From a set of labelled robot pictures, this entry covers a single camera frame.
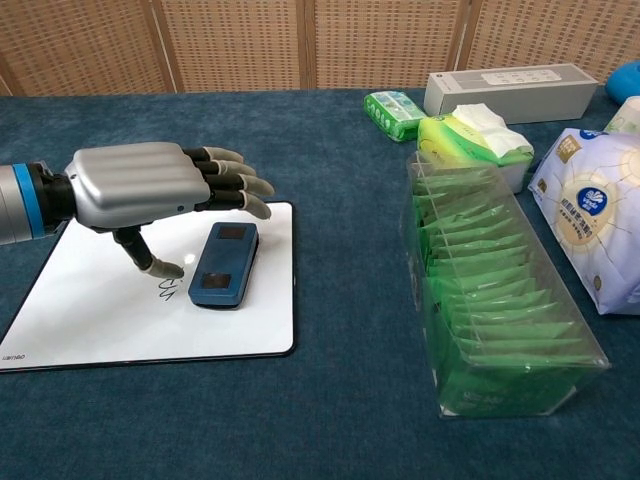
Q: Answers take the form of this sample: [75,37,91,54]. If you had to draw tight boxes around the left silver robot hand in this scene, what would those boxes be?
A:
[63,142,276,279]

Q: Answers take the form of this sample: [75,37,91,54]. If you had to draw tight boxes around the teal blue tablecloth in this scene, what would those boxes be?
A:
[0,84,640,480]

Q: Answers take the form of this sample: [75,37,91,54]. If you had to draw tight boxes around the bamboo folding screen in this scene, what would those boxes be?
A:
[0,0,640,97]

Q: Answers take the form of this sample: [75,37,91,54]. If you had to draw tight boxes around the white paper cup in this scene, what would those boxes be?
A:
[603,95,640,135]

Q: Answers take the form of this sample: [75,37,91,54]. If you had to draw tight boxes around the green yellow tissue pack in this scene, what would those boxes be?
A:
[416,103,535,194]

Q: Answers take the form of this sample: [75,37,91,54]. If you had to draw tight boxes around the clear box green sachets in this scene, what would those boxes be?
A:
[403,149,611,420]

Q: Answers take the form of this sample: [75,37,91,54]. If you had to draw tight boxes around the grey power strip box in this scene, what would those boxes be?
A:
[423,63,600,125]

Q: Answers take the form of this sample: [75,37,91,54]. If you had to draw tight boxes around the lilac white tissue pack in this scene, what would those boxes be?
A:
[527,127,640,316]

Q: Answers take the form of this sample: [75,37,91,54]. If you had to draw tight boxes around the white drawing board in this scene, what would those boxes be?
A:
[0,200,296,374]

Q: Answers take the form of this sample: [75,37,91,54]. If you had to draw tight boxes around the green wet wipes pack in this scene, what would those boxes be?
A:
[363,90,429,144]

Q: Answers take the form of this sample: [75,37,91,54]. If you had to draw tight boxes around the blue whiteboard eraser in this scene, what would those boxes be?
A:
[187,221,260,310]

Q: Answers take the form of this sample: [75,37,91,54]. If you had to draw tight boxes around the blue detergent bottle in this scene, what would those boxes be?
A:
[604,60,640,106]

